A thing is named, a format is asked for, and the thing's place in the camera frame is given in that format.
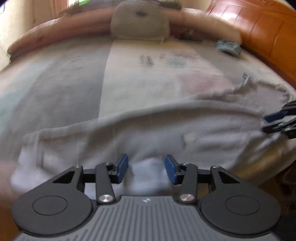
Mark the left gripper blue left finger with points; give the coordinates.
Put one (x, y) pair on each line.
(108, 174)

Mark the blue baseball cap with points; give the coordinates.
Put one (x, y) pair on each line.
(229, 47)

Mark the wooden headboard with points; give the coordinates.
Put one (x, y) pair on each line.
(267, 30)

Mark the grey cat face cushion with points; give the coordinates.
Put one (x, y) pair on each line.
(139, 20)

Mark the black phone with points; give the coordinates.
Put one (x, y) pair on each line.
(189, 37)

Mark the grey patterned pillow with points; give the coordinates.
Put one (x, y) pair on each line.
(83, 6)

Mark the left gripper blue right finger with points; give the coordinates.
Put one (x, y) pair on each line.
(184, 175)

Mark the grey striped pants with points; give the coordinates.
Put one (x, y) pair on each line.
(220, 128)

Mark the pink folded quilt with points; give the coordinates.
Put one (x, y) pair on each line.
(98, 21)

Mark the green folded garment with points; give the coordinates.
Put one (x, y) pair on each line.
(170, 4)

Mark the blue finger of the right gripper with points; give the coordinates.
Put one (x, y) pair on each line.
(286, 110)
(286, 129)

